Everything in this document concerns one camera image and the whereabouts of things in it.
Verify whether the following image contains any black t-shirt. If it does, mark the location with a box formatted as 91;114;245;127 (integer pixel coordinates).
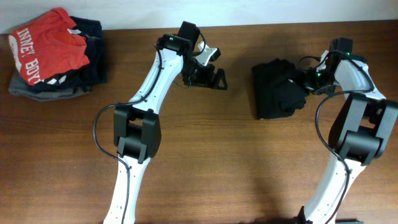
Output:
251;58;309;119

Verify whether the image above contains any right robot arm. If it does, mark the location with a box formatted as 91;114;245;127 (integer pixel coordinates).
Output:
295;37;397;223

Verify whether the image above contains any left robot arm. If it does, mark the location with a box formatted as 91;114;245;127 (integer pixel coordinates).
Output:
104;34;228;223

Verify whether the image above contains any navy folded garment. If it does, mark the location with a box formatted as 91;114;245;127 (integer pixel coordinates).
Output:
28;16;108;93

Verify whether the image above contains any red folded printed t-shirt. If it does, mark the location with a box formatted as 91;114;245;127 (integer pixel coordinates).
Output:
8;7;90;85

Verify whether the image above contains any grey folded garment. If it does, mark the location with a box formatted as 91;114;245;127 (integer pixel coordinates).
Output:
8;70;93;102

